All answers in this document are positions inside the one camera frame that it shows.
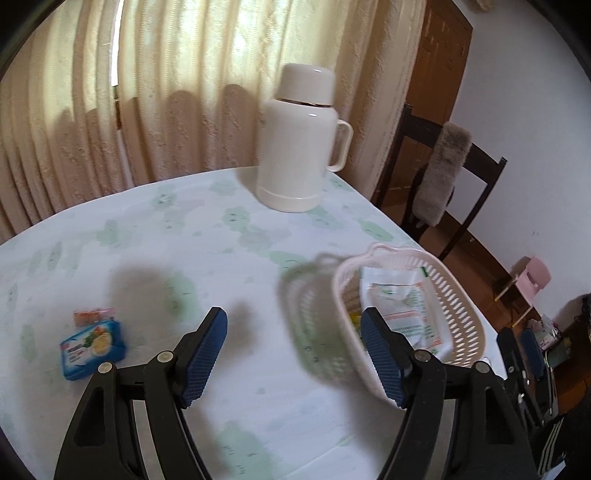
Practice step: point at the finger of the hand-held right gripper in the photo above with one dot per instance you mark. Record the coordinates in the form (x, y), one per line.
(513, 360)
(533, 353)

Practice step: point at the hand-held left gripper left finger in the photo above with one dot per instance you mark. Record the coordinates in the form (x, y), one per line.
(203, 360)

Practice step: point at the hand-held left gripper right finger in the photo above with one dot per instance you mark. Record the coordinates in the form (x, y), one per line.
(383, 360)

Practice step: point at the white green print snack packet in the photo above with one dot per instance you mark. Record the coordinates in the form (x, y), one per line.
(415, 323)

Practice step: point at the pale perforated plastic basket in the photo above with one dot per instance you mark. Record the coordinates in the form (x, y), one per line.
(461, 304)

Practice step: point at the plain white snack packet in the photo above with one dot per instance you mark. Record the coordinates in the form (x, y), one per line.
(390, 276)

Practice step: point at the pink white bundle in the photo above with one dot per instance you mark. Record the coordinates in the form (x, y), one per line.
(547, 334)

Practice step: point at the small pink chair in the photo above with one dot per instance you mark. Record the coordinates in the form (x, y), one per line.
(533, 277)

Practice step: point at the blue cracker snack packet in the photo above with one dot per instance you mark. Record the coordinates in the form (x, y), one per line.
(92, 348)

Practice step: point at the small orange snack packet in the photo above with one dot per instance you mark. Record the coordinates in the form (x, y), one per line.
(92, 315)

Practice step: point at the white green patterned tablecloth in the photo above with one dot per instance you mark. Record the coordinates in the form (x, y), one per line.
(184, 240)

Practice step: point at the dark wooden chair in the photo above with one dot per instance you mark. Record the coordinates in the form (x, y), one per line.
(480, 184)

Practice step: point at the grey fur chair cushion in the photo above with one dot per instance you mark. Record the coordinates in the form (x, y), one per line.
(441, 175)

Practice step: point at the cream thermos jug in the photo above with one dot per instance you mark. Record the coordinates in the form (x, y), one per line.
(295, 152)

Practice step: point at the beige curtain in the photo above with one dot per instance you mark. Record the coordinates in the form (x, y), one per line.
(184, 92)

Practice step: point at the brown wooden door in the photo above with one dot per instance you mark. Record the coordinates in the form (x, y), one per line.
(438, 69)

